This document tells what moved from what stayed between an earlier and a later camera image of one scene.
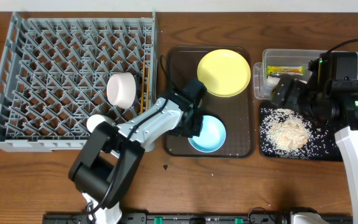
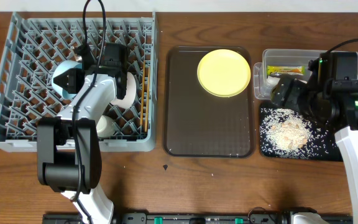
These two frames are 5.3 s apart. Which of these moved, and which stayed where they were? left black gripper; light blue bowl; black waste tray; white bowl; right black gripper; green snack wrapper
Moved: light blue bowl; left black gripper
Stayed: black waste tray; white bowl; right black gripper; green snack wrapper
